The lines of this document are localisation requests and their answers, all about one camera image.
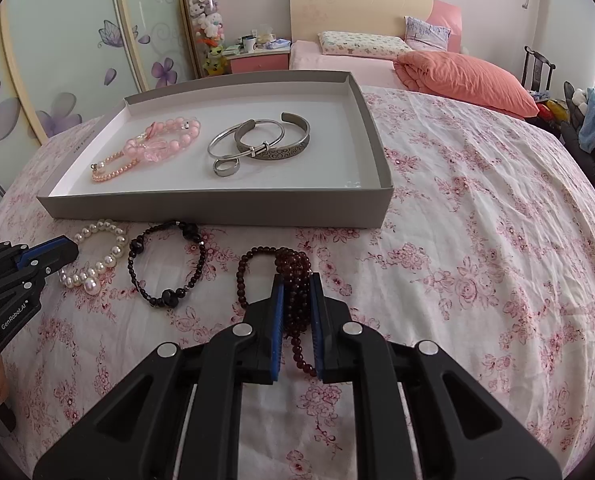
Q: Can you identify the pink and white nightstand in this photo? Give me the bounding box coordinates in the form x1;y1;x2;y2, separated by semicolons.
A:
226;40;293;76

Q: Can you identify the silver ring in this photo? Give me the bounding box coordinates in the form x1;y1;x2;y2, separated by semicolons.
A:
212;157;241;179

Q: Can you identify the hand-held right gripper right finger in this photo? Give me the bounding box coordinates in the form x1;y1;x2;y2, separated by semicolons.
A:
309;272;563;480

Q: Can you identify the white pearl bracelet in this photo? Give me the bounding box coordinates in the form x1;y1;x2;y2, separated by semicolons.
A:
59;218;129;296

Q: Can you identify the dark red bead necklace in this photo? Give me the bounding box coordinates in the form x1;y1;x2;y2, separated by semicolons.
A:
236;246;323;378

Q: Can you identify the pink crystal bracelet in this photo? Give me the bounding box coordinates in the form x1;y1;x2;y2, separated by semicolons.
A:
138;122;179;164

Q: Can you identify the pink round bead bracelet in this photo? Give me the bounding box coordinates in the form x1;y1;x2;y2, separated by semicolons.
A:
122;116;202;161

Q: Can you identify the wardrobe door with butterfly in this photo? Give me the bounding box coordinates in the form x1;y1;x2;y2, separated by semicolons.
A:
0;0;144;141

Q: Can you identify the lilac printed pillow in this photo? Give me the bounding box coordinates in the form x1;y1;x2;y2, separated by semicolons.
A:
404;16;451;52

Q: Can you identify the pile of colourful clothes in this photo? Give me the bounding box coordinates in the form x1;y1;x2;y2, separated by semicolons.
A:
530;90;569;127

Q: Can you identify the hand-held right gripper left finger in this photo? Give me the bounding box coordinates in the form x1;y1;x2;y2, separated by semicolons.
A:
32;274;286;480

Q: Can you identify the cream printed pillow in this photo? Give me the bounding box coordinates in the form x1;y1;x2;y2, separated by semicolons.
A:
318;31;413;59

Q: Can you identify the engraved silver cuff bangle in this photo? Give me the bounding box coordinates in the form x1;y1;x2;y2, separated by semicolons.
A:
235;112;311;162

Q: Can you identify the black bead bracelet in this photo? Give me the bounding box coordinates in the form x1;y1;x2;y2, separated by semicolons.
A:
128;220;208;309

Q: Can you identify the dark wooden chair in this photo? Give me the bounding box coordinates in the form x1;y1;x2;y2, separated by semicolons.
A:
521;46;557;94

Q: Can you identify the small pink pearl bracelet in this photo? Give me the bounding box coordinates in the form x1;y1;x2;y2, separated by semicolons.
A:
90;152;144;184

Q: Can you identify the thin silver bangle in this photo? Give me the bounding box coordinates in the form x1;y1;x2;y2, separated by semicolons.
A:
208;119;285;161

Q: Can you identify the cream and pink headboard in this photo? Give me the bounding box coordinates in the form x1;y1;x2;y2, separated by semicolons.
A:
288;0;463;56

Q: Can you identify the pink floral tablecloth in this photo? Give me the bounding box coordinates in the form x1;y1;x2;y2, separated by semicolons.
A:
0;85;595;480

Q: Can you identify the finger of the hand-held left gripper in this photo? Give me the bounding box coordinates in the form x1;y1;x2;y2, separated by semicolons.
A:
8;236;79;267
25;258;64;282

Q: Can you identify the black office chair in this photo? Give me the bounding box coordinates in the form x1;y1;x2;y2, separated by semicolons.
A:
562;80;595;187

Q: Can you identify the orange pink pillow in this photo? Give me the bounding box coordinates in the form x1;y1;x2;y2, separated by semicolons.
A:
393;51;541;119

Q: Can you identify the clear tube of plush toys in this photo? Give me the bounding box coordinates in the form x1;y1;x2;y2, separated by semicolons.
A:
185;0;229;79

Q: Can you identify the wardrobe door with swirls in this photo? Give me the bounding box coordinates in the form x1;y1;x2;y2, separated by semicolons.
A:
110;0;201;93

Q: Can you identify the bed with pink sheet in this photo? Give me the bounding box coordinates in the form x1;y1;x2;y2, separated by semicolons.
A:
288;40;413;92

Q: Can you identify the grey cardboard tray box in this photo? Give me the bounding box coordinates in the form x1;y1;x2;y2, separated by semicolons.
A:
36;70;395;228

